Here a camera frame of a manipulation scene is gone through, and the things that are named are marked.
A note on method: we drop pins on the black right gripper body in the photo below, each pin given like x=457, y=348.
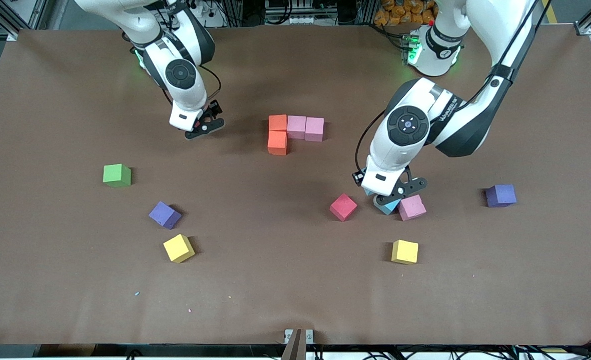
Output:
x=215, y=107

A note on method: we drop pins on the blue foam cube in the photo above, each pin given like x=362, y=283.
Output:
x=389, y=209
x=369, y=192

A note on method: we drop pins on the orange foam cube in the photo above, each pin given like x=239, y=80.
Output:
x=277, y=144
x=277, y=123

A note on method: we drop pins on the light pink foam cube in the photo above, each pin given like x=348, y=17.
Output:
x=314, y=129
x=413, y=210

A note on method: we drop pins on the dusty pink foam cube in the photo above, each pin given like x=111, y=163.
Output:
x=297, y=127

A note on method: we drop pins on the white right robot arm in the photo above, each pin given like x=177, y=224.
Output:
x=180, y=75

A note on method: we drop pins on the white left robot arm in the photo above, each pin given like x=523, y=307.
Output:
x=408, y=125

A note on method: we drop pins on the red foam cube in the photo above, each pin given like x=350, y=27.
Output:
x=343, y=207

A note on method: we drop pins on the yellow foam cube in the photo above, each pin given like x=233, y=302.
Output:
x=405, y=252
x=178, y=248

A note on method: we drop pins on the white power strip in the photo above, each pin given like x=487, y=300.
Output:
x=209, y=10
x=295, y=20

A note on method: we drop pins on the purple foam cube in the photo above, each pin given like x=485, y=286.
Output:
x=164, y=215
x=500, y=195

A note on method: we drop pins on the green foam cube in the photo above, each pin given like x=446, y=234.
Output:
x=116, y=176

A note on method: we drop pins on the brown table cover sheet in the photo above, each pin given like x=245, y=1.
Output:
x=295, y=280

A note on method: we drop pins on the pile of orange objects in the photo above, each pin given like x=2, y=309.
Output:
x=405, y=12

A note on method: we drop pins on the metal table edge bracket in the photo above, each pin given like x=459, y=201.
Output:
x=288, y=334

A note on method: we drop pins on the brown camera stand pole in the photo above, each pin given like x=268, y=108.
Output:
x=295, y=350

